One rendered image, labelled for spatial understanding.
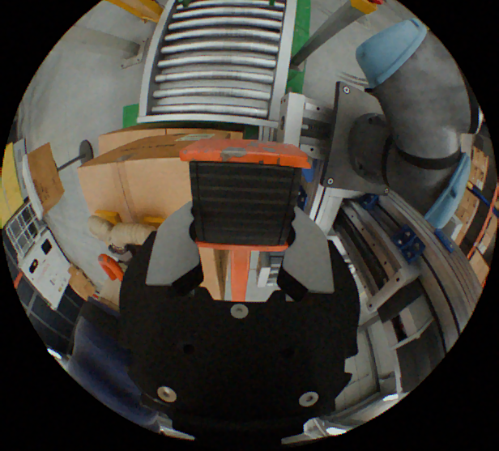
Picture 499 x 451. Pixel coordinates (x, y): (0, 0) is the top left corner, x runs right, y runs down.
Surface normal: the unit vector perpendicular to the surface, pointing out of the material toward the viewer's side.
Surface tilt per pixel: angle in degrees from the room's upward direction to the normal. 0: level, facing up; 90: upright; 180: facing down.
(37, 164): 90
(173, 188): 1
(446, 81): 55
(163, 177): 1
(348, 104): 0
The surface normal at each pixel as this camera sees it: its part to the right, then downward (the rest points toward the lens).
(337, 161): 0.00, 0.50
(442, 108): -0.48, 0.85
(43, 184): 0.96, -0.26
